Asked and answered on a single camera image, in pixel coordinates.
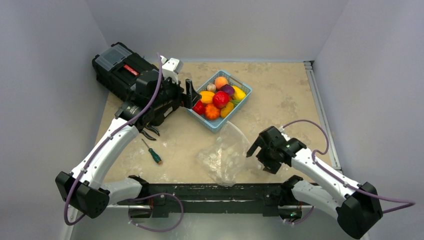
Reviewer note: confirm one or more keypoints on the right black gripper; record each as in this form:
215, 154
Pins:
262, 148

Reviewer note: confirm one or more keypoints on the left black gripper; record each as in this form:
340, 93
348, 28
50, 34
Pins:
178, 90

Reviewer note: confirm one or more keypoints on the red toy bell pepper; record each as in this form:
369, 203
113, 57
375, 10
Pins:
199, 108

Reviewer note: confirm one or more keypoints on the orange toy pumpkin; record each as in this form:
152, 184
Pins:
211, 112

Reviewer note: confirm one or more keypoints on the red toy apple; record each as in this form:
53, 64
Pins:
220, 99

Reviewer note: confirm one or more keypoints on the clear zip top bag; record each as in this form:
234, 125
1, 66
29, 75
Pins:
226, 157

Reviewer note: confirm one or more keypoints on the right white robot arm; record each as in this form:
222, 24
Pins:
356, 207

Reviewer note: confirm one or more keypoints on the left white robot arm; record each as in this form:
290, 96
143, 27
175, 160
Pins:
150, 100

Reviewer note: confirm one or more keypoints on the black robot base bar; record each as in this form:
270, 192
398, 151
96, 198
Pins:
267, 199

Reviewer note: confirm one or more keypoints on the yellow toy bell pepper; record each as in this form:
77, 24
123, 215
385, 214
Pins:
206, 97

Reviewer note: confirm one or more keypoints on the white toy garlic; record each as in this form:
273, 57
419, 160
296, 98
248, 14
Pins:
211, 88

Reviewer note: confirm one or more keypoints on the peach toy fruit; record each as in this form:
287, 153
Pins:
220, 82

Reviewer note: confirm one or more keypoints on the light blue plastic basket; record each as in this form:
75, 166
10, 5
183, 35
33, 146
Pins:
216, 125

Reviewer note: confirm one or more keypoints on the green toy vegetable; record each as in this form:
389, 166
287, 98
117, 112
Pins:
235, 102

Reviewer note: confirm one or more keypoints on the yellow toy lemon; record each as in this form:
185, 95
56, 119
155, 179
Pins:
239, 94

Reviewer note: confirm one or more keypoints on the black plastic toolbox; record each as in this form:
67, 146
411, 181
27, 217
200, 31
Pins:
125, 73

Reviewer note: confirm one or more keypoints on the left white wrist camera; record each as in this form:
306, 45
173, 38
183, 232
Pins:
171, 67

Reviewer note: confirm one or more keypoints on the black handled pliers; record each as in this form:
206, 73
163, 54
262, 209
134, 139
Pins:
150, 132

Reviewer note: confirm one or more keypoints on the green handled screwdriver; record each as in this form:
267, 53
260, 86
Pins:
153, 154

